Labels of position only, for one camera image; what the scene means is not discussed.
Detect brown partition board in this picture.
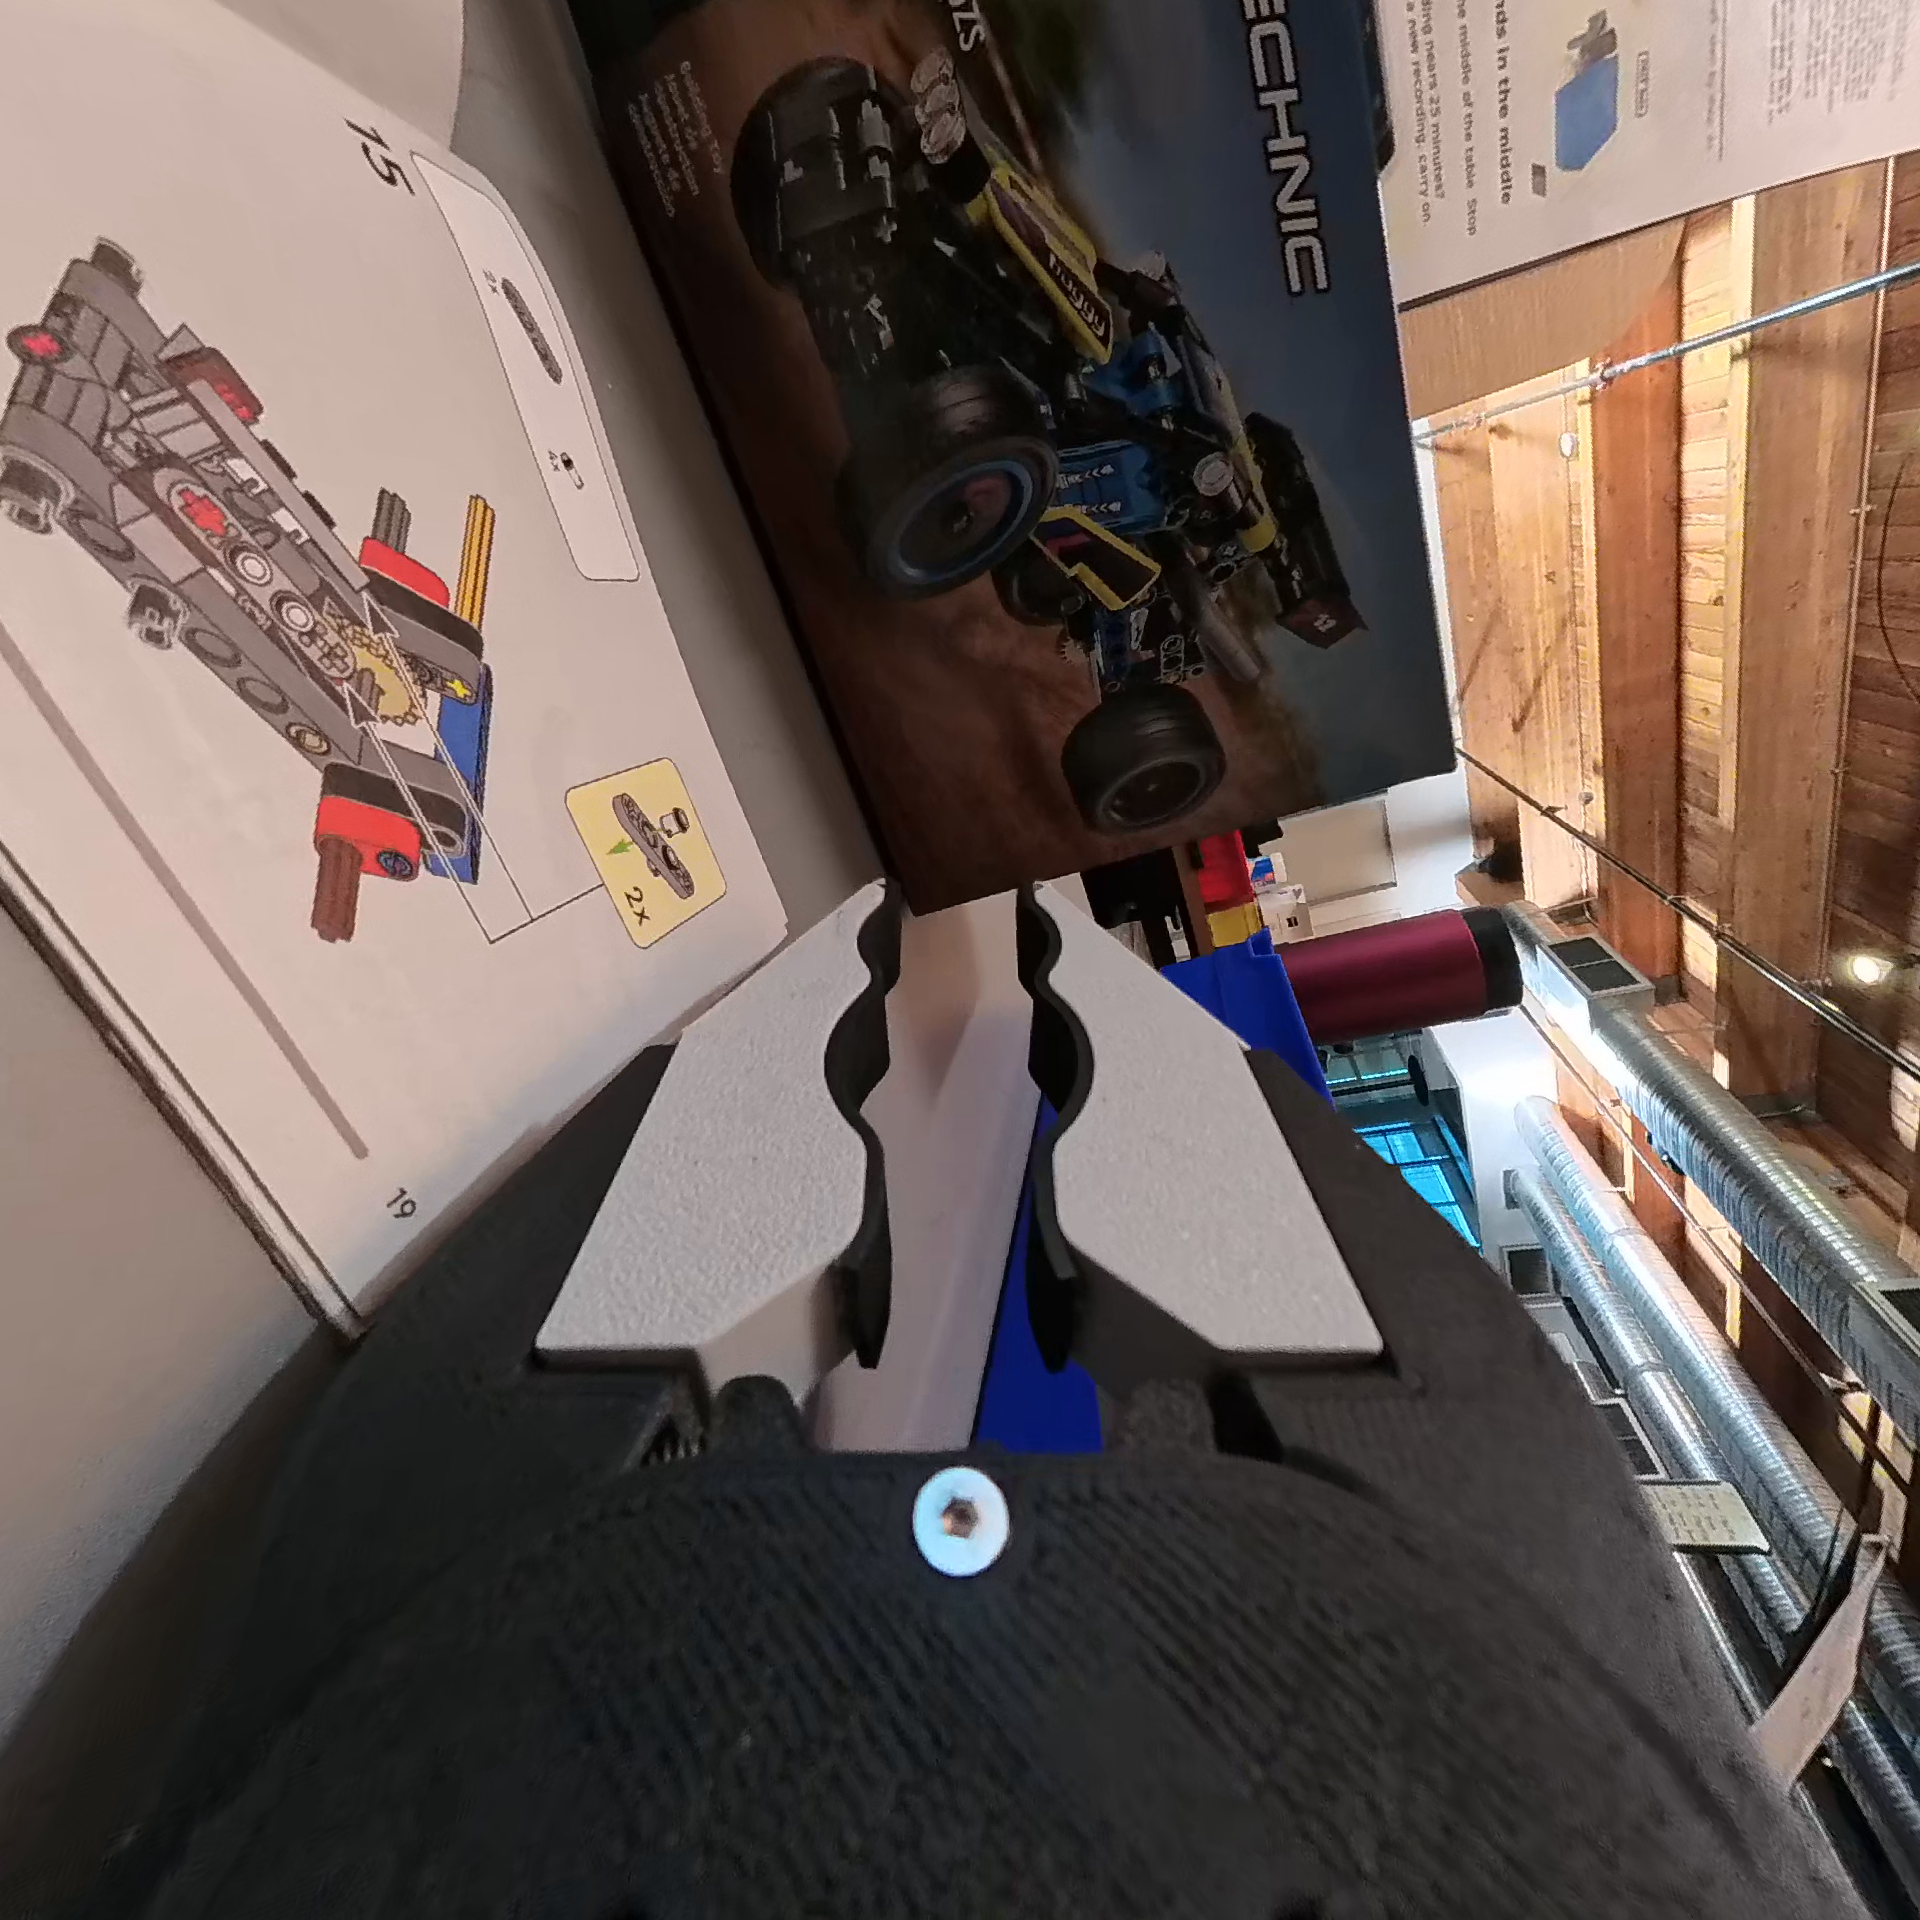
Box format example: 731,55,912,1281
1396,210,1749,426

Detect open instruction booklet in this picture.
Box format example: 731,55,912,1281
0,0,793,1334

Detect white desk divider panel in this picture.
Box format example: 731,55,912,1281
1274,794,1401,903

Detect white instruction poster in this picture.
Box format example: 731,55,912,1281
1373,0,1920,312

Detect silver ventilation duct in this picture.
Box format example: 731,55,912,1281
1498,900,1920,1444
1510,1094,1920,1847

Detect lego set box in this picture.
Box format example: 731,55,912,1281
568,0,1460,917

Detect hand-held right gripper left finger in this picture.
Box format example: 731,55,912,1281
531,879,902,1398

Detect hanging paper tag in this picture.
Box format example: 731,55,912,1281
1747,1530,1890,1785

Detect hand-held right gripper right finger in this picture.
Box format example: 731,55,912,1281
1011,882,1388,1375

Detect blue storage bin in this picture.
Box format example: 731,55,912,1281
967,920,1336,1455

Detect maroon insulated bottle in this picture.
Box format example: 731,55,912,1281
1282,903,1526,1048

